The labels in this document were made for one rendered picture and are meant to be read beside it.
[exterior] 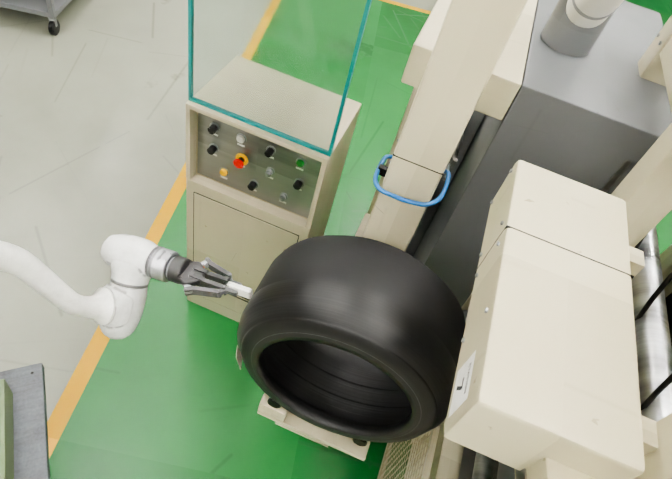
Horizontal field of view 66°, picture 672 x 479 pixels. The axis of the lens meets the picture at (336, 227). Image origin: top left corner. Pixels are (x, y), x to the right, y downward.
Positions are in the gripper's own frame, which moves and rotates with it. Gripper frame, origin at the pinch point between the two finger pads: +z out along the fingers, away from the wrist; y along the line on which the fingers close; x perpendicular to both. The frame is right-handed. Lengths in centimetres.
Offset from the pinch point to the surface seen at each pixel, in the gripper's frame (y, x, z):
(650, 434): -25, -36, 86
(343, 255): 6.6, -18.7, 25.8
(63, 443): -24, 115, -78
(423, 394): -12, -2, 53
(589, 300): -8, -43, 74
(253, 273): 60, 74, -28
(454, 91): 27, -57, 41
